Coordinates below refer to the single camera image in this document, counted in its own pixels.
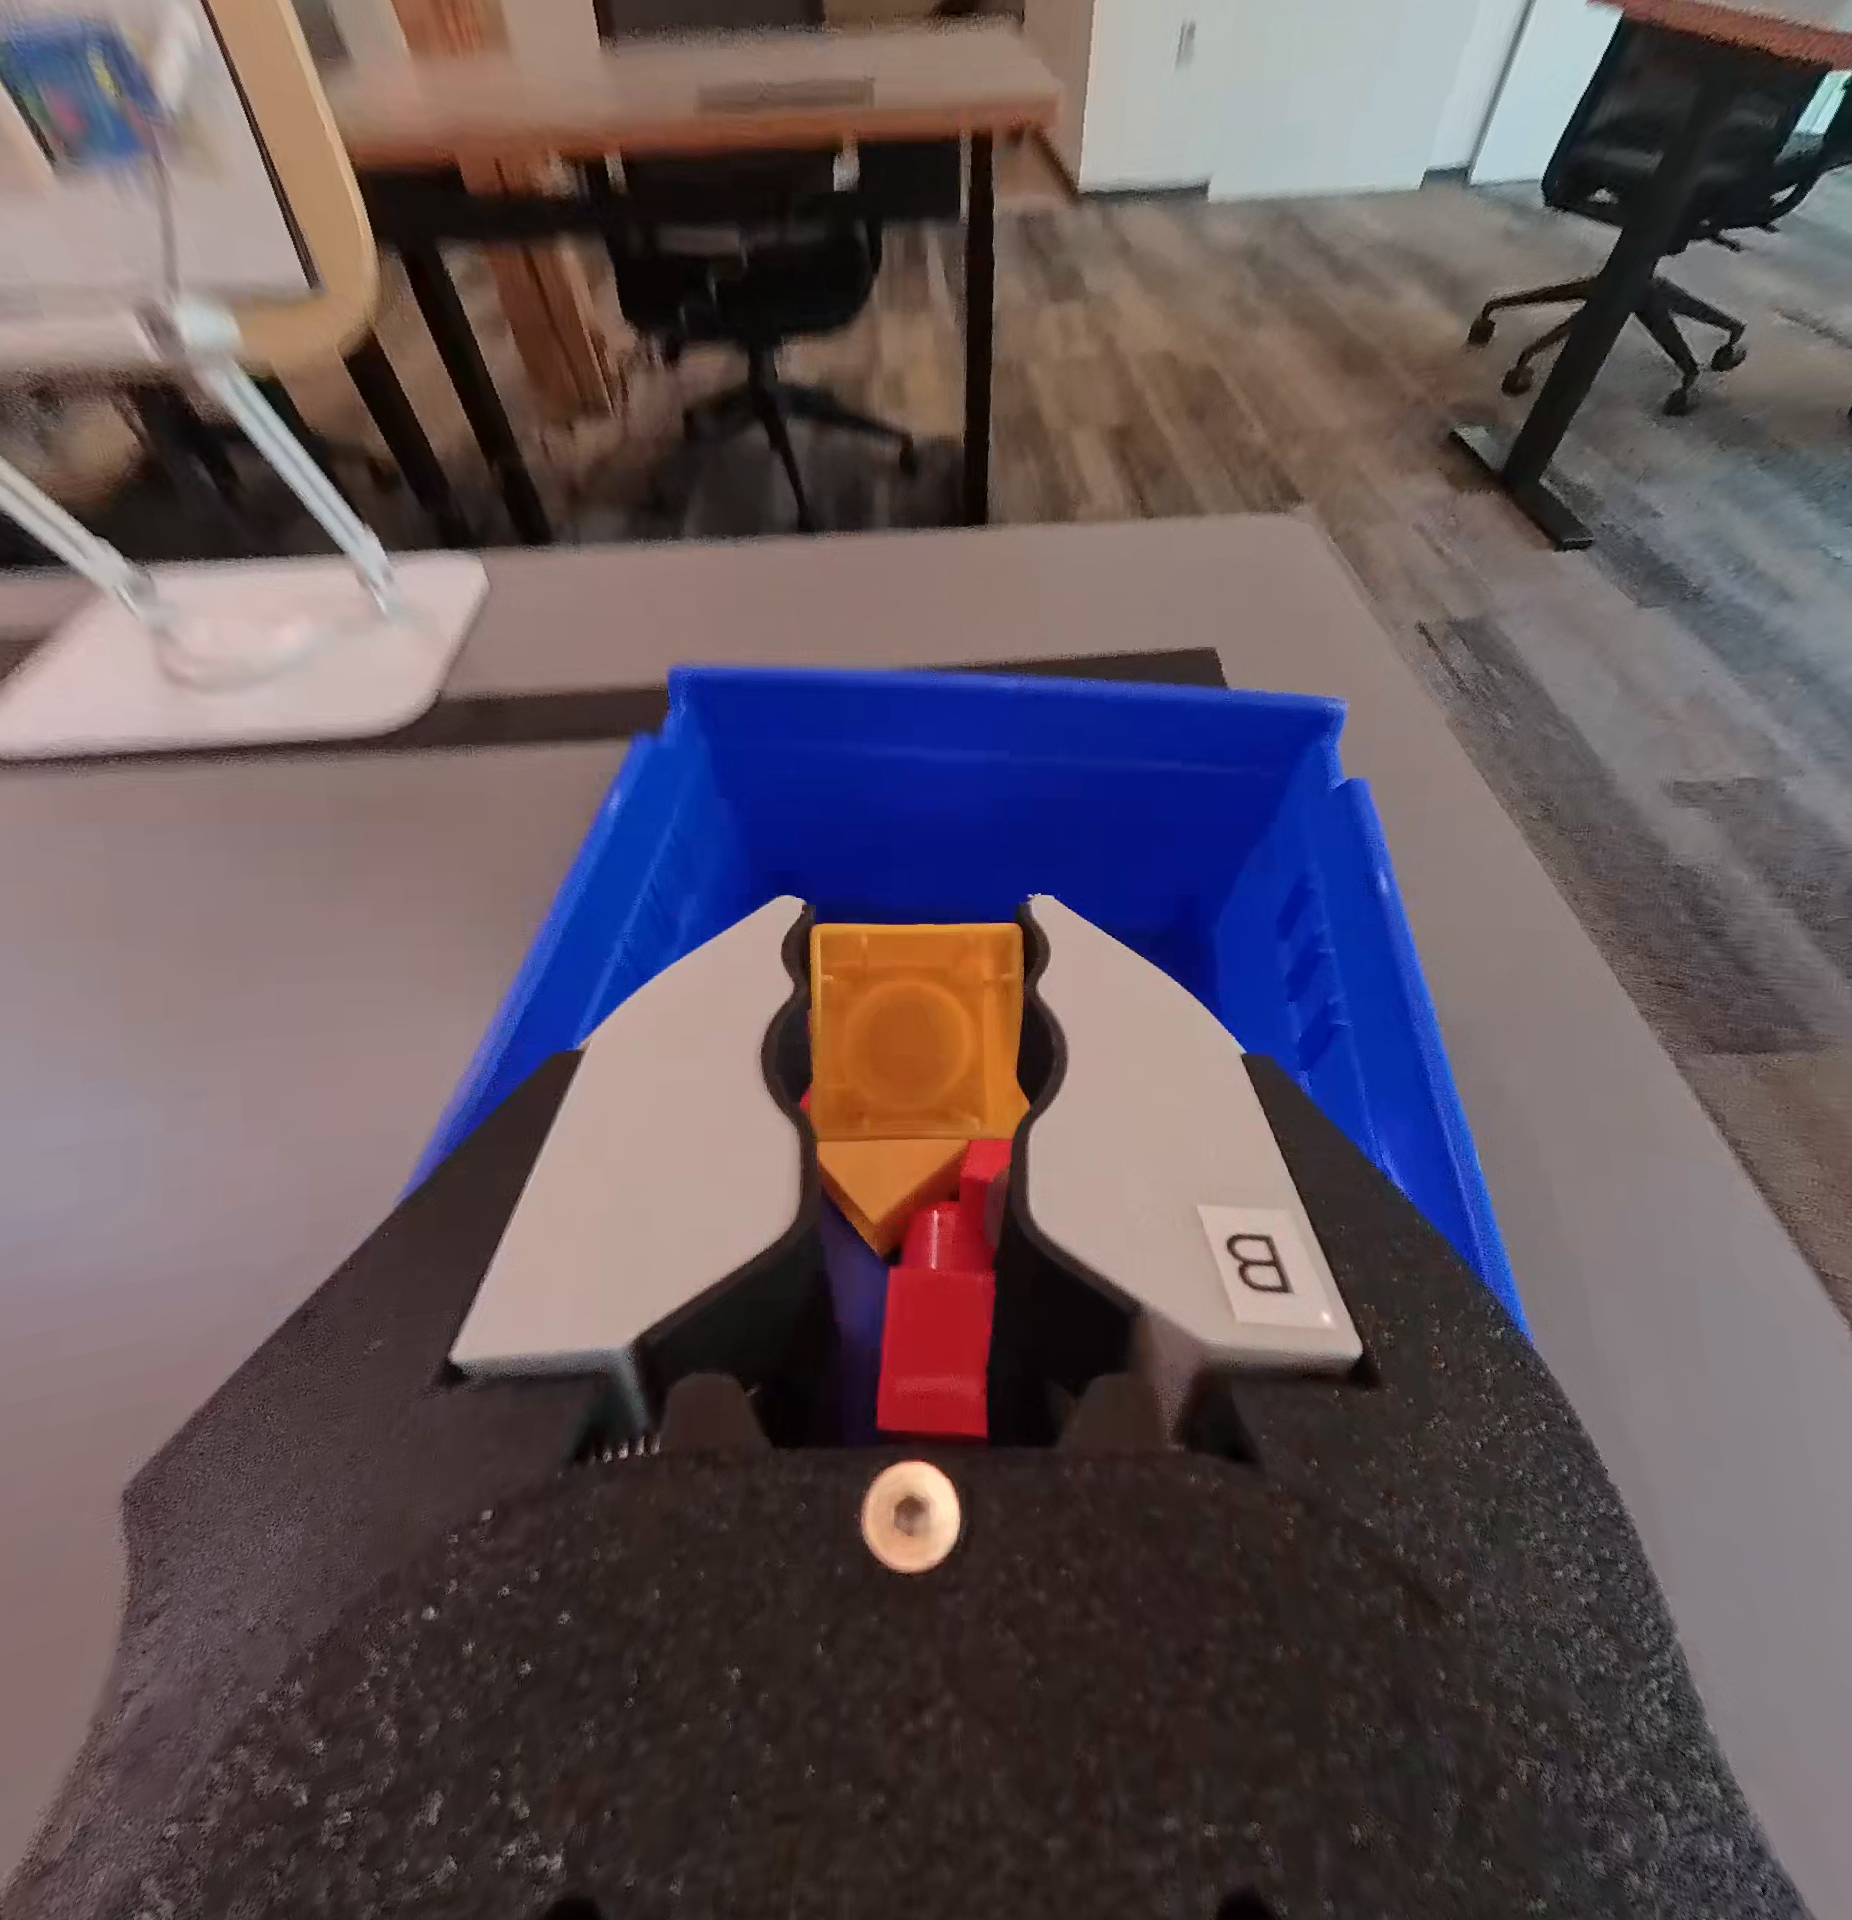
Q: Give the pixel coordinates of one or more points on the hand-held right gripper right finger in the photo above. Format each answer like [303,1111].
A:
[1167,1171]

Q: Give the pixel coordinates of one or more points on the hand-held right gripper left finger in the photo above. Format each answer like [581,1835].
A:
[642,1184]

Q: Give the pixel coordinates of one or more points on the orange mega block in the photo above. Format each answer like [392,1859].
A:
[911,1034]

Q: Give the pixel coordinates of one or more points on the blue plastic bin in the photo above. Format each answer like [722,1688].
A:
[985,794]

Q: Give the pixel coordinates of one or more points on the white poster stand base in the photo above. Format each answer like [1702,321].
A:
[339,659]

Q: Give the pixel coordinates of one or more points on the black office chair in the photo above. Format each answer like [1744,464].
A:
[746,254]
[1660,135]

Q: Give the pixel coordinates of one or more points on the white door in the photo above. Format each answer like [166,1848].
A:
[1541,92]
[1316,92]

